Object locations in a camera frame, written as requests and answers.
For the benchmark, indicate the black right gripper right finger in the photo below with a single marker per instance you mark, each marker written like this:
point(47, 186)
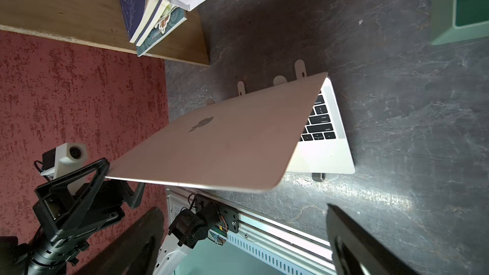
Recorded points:
point(355, 251)

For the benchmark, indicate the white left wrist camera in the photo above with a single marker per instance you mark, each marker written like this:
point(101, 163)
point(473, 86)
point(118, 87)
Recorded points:
point(63, 160)

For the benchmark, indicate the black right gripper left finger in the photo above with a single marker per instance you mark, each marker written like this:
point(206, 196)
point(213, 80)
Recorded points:
point(133, 252)

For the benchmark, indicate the silver laptop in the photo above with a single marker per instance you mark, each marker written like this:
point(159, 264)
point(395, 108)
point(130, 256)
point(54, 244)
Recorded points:
point(247, 143)

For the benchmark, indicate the dark blue book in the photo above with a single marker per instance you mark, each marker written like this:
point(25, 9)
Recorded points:
point(133, 2)

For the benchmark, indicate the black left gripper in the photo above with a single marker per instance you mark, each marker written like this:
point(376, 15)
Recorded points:
point(84, 202)

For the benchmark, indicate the green mesh file organizer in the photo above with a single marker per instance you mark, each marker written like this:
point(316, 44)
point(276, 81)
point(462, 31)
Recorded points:
point(458, 20)

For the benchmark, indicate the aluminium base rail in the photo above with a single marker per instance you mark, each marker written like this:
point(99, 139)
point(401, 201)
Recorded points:
point(280, 246)

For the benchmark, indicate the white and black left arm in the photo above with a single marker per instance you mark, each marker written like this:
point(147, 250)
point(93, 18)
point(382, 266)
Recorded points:
point(42, 255)

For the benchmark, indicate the teal illustrated book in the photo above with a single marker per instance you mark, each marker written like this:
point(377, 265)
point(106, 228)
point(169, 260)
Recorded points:
point(169, 19)

